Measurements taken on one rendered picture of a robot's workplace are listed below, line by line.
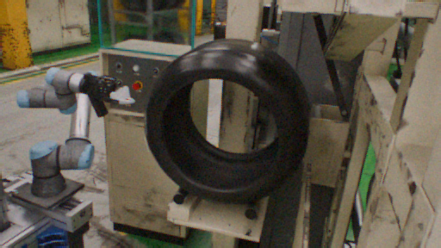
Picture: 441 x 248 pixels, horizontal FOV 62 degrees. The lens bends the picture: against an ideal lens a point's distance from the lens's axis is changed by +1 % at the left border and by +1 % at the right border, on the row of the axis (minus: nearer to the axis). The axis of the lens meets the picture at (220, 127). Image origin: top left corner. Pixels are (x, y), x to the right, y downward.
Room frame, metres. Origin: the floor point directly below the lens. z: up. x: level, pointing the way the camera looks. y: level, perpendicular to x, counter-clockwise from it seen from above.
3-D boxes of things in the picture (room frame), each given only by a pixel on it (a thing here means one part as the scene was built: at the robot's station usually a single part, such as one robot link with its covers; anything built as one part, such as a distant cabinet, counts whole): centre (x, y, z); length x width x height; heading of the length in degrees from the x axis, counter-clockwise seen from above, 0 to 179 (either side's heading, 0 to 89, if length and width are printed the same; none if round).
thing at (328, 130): (1.44, -0.45, 1.05); 0.20 x 0.15 x 0.30; 168
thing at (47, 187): (1.45, 0.79, 0.77); 0.15 x 0.15 x 0.10
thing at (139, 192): (2.17, 0.41, 0.63); 0.56 x 0.41 x 1.27; 78
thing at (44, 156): (1.45, 0.78, 0.88); 0.13 x 0.12 x 0.14; 101
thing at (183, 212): (1.34, 0.10, 0.83); 0.36 x 0.09 x 0.06; 168
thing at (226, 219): (1.31, -0.03, 0.80); 0.37 x 0.36 x 0.02; 78
